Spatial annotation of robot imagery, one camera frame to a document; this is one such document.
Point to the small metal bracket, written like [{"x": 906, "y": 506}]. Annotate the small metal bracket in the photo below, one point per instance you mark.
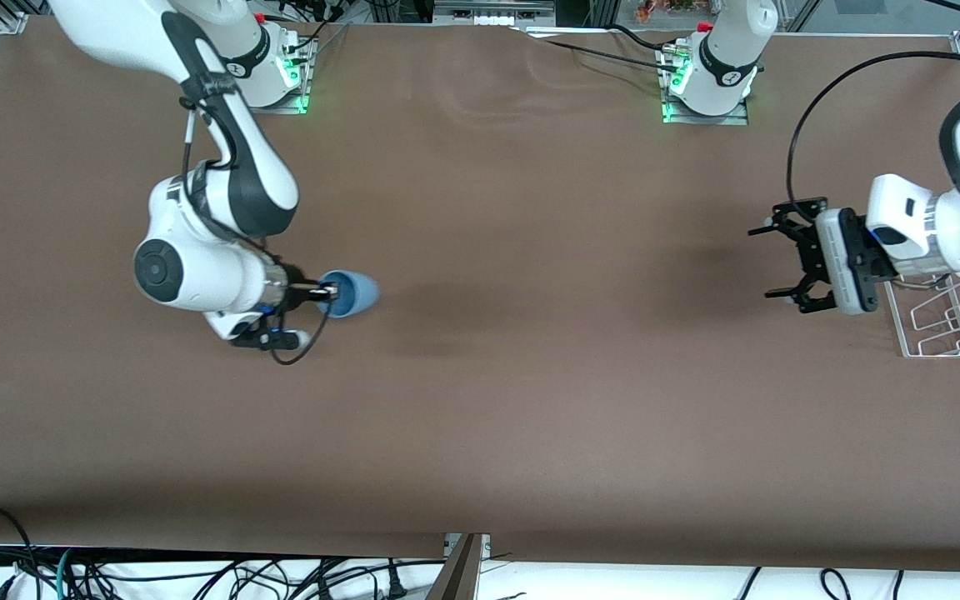
[{"x": 485, "y": 546}]

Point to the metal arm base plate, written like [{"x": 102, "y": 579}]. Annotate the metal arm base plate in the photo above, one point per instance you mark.
[
  {"x": 301, "y": 107},
  {"x": 738, "y": 119}
]

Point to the brown wooden beam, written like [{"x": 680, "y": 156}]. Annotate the brown wooden beam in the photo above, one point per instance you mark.
[{"x": 455, "y": 575}]

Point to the aluminium corner bracket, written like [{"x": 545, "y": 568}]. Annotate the aluminium corner bracket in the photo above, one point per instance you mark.
[{"x": 12, "y": 23}]

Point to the aluminium frame post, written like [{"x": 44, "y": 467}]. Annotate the aluminium frame post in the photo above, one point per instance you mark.
[{"x": 801, "y": 12}]

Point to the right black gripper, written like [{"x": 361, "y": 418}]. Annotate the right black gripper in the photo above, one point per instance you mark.
[{"x": 297, "y": 291}]

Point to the red orange objects pile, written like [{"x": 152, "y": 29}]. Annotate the red orange objects pile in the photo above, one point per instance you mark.
[{"x": 672, "y": 7}]

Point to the grey power strip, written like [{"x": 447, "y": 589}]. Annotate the grey power strip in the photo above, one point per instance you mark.
[{"x": 492, "y": 8}]

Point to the brown table cover sheet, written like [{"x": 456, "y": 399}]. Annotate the brown table cover sheet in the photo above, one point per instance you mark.
[{"x": 530, "y": 417}]

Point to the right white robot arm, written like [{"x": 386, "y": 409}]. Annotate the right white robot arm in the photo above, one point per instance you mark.
[{"x": 247, "y": 167}]

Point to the blue plastic cup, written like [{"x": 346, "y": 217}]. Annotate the blue plastic cup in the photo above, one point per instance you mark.
[{"x": 355, "y": 292}]

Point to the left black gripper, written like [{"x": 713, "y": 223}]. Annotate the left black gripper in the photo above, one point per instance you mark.
[{"x": 806, "y": 252}]

